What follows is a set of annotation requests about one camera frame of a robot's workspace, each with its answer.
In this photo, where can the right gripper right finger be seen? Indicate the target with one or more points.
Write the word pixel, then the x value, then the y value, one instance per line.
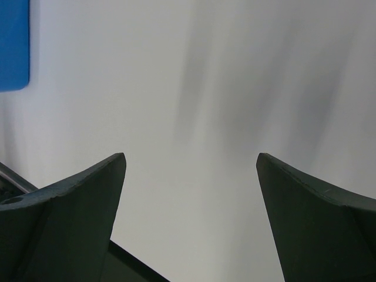
pixel 321 231

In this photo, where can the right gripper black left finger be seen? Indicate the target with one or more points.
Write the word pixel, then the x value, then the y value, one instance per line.
pixel 61 232

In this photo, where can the blue plastic bin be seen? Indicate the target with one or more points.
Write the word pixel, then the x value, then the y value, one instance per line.
pixel 15 45

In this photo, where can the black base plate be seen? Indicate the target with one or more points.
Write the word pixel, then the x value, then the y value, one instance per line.
pixel 120 265

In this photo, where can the aluminium frame rail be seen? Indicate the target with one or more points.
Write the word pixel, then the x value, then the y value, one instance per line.
pixel 12 184

